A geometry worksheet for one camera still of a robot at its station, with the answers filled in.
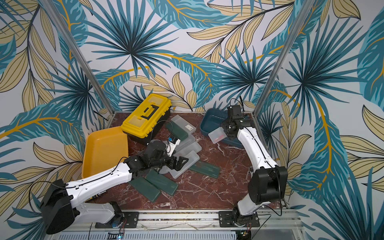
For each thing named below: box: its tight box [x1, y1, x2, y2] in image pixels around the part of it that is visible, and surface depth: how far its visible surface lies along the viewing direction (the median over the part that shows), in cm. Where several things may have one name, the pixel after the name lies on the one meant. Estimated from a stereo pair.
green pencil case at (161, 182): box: [145, 169, 178, 196], surface depth 85 cm
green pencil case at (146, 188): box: [128, 177, 161, 202], surface depth 83 cm
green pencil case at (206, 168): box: [189, 160, 221, 179], surface depth 91 cm
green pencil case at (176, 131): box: [166, 121, 189, 142], surface depth 108 cm
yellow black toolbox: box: [121, 93, 172, 145], surface depth 96 cm
